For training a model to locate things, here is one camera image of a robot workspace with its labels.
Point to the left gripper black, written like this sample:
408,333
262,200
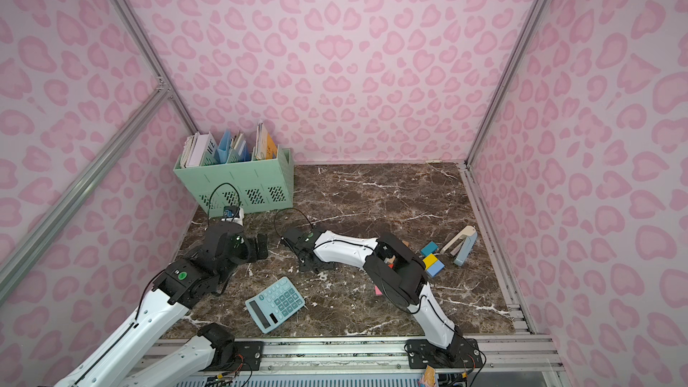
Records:
257,247

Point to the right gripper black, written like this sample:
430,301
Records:
396,263

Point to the light blue block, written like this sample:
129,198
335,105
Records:
435,268

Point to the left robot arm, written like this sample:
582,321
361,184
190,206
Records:
204,271

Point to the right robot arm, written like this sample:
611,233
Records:
398,273

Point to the wooden and blue arch blocks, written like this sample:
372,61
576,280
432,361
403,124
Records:
461,245

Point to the teal calculator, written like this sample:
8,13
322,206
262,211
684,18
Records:
274,305

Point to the mint green file organizer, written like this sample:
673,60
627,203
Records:
255,186

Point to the papers in organizer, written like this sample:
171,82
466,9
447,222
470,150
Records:
203,150

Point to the yellow block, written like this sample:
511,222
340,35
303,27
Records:
430,260

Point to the teal block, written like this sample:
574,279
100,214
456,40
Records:
428,249

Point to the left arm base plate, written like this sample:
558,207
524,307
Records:
243,355

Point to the aluminium front rail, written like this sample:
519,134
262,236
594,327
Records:
381,355

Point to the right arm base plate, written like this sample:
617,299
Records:
462,354

